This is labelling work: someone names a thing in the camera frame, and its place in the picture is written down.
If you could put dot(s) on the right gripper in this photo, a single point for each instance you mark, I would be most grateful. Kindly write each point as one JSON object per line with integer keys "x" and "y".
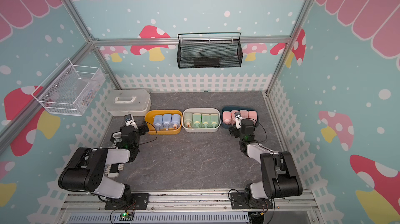
{"x": 234, "y": 131}

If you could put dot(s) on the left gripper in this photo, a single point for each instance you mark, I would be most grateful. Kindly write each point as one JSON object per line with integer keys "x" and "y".
{"x": 142, "y": 130}

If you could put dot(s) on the pink sharpener bottom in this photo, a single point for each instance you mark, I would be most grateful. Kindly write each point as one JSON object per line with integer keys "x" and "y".
{"x": 233, "y": 117}

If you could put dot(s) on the pink sharpener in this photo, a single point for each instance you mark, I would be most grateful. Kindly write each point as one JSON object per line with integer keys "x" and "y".
{"x": 227, "y": 117}
{"x": 244, "y": 114}
{"x": 252, "y": 115}
{"x": 233, "y": 117}

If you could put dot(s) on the teal storage box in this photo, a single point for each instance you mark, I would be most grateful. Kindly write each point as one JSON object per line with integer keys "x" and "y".
{"x": 230, "y": 108}

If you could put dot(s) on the yellow storage box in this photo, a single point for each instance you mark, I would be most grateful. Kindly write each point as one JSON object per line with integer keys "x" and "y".
{"x": 149, "y": 118}

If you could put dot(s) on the blue sharpener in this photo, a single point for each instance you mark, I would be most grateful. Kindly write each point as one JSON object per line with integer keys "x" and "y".
{"x": 158, "y": 122}
{"x": 176, "y": 121}
{"x": 166, "y": 121}

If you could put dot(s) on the white storage box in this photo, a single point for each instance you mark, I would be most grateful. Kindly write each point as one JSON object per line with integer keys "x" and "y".
{"x": 202, "y": 111}

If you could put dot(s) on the green sharpener bottom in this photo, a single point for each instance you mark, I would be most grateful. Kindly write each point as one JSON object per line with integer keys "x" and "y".
{"x": 205, "y": 120}

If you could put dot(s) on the pale green sharpener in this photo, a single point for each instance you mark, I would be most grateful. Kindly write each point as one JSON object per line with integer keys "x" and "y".
{"x": 188, "y": 119}

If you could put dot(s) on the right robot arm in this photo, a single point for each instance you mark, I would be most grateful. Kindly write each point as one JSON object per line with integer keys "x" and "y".
{"x": 279, "y": 175}

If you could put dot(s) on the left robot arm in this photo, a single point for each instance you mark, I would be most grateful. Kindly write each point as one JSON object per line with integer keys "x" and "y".
{"x": 85, "y": 172}

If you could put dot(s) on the translucent lidded case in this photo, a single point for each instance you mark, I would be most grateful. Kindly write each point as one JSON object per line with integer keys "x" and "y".
{"x": 136, "y": 102}

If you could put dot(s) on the black tool rack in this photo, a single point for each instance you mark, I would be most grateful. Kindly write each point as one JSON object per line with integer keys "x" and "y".
{"x": 112, "y": 170}

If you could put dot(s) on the green circuit board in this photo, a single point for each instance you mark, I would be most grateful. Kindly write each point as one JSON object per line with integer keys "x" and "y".
{"x": 126, "y": 217}

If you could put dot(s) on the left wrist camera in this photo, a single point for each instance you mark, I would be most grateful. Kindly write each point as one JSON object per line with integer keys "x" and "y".
{"x": 129, "y": 121}

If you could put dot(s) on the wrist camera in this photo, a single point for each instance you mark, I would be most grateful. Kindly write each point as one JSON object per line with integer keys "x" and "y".
{"x": 129, "y": 121}
{"x": 238, "y": 119}

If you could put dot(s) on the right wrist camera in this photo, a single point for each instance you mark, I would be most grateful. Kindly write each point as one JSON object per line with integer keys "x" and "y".
{"x": 238, "y": 119}

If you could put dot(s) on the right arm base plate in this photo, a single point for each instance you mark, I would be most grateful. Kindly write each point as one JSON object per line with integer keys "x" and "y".
{"x": 242, "y": 201}

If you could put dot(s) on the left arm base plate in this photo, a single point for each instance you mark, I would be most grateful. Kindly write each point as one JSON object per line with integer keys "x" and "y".
{"x": 137, "y": 201}

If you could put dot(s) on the white wire mesh basket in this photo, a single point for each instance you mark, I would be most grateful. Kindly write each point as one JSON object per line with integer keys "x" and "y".
{"x": 69, "y": 89}

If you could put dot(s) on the black wire mesh basket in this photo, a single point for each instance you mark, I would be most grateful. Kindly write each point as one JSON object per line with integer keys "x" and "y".
{"x": 209, "y": 50}

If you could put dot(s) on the aluminium rail frame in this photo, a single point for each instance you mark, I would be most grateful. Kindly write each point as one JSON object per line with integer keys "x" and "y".
{"x": 198, "y": 206}

